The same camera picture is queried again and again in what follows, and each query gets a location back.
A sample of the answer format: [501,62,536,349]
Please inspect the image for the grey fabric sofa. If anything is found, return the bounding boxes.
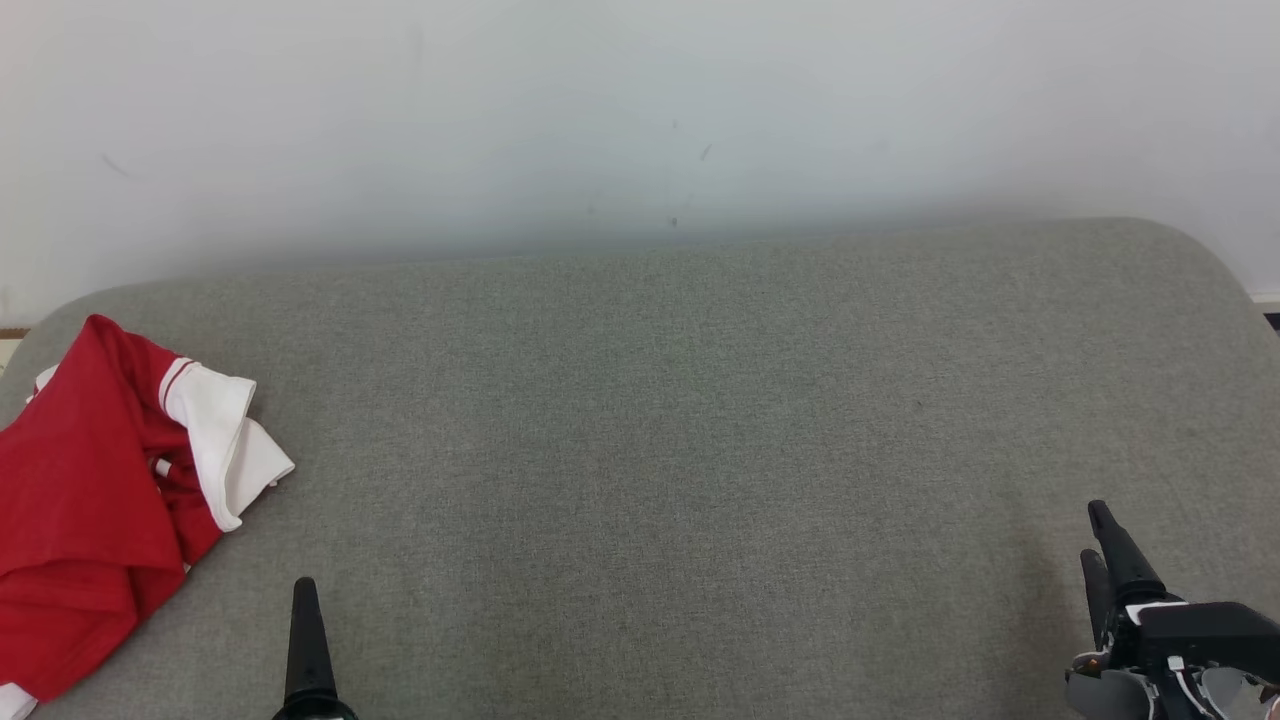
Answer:
[0,217,1280,720]

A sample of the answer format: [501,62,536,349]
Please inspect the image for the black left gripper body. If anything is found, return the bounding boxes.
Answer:
[272,698,359,720]

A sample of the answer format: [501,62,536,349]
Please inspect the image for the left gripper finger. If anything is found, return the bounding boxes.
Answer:
[283,577,338,702]

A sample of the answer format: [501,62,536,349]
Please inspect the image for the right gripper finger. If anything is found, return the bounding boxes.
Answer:
[1080,549,1119,651]
[1087,499,1167,608]

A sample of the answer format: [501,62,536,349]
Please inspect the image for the red Bulls jersey white sleeves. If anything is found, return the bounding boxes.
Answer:
[0,315,296,611]

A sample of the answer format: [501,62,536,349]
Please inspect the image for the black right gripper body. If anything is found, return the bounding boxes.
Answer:
[1115,603,1280,686]

